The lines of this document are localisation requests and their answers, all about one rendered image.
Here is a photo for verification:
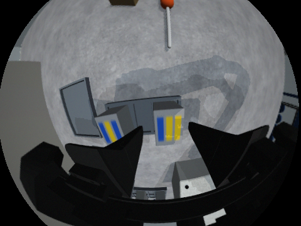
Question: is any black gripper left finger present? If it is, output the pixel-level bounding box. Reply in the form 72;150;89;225
65;126;143;198

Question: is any orange-handled screwdriver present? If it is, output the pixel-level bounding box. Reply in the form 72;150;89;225
161;0;174;48

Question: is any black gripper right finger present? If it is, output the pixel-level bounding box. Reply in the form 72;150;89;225
188;121;269;188

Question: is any tan cardboard box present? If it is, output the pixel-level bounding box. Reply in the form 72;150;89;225
108;0;138;6

